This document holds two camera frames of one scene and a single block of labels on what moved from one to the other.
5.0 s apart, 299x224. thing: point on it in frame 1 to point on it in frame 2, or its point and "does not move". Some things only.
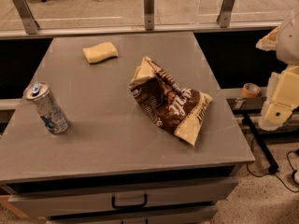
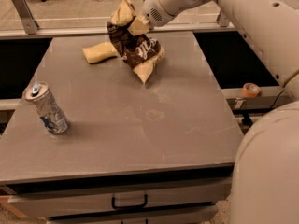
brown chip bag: [166, 104] to [141, 52]
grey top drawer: [56, 203] does not move
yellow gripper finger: [268, 42] to [138, 26]
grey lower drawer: [169, 218] does not move
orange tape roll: [250, 90] does not move
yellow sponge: [100, 52] does not move
